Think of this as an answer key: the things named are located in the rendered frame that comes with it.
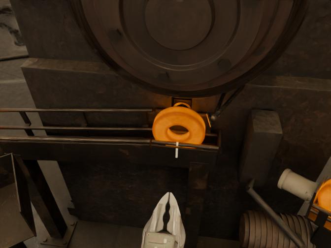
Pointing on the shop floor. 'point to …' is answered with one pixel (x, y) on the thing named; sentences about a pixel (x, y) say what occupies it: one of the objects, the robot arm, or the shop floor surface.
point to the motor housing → (273, 230)
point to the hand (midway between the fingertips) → (169, 199)
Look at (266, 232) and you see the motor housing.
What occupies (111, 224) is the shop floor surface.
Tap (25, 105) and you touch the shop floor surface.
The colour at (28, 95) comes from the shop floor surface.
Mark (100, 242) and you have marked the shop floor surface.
